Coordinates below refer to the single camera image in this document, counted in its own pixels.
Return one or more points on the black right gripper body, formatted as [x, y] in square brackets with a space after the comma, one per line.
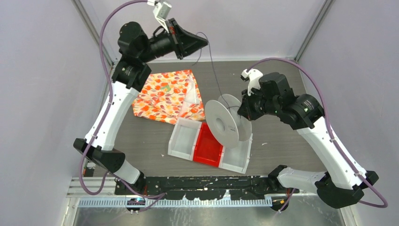
[255, 104]

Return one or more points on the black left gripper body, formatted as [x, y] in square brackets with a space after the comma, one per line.
[172, 38]

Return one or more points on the white perforated cable spool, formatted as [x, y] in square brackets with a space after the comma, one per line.
[228, 128]

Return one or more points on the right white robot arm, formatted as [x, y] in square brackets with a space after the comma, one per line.
[343, 182]

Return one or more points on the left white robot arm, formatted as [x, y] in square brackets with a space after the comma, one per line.
[128, 80]

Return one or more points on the right white plastic bin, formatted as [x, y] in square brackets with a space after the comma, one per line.
[236, 159]

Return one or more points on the white plastic bin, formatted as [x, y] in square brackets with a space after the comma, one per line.
[236, 159]
[184, 137]

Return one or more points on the floral orange cloth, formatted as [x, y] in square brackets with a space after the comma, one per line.
[166, 97]

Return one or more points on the red plastic bin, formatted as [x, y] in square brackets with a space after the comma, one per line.
[207, 149]

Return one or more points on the left white plastic bin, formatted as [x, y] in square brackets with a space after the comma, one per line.
[184, 137]

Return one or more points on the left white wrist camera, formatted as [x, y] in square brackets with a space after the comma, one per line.
[160, 12]

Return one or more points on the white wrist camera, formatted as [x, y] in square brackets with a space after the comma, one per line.
[160, 12]
[252, 76]

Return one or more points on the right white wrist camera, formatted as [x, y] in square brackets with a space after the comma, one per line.
[252, 76]

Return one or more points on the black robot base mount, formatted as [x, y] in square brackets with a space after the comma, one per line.
[208, 187]

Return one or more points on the slotted white cable duct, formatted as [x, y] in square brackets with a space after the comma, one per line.
[130, 202]

